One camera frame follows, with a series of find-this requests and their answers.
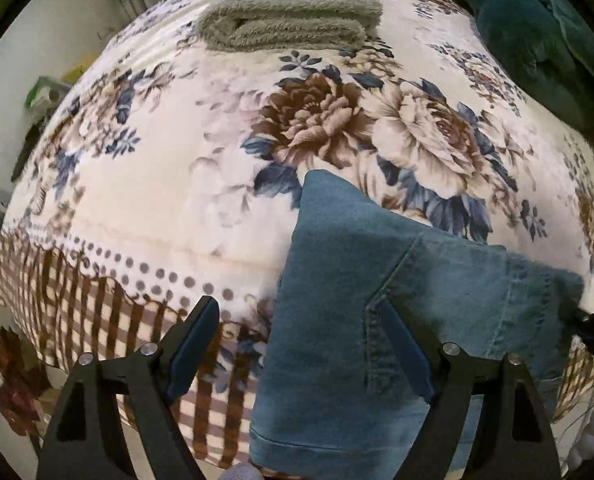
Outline blue denim jeans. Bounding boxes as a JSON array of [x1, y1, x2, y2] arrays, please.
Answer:
[[250, 170, 584, 479]]

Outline dark red cloth pile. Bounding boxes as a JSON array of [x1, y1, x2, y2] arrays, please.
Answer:
[[0, 327, 50, 437]]

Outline floral bed blanket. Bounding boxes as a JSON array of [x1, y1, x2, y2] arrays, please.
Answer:
[[0, 0, 594, 466]]

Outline yellow box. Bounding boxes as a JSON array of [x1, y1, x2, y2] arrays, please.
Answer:
[[60, 53, 98, 86]]

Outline dark green plush blanket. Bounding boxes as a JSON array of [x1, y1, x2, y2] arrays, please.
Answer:
[[455, 0, 594, 148]]

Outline folded grey towel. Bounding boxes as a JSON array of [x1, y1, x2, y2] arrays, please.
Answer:
[[195, 0, 382, 52]]

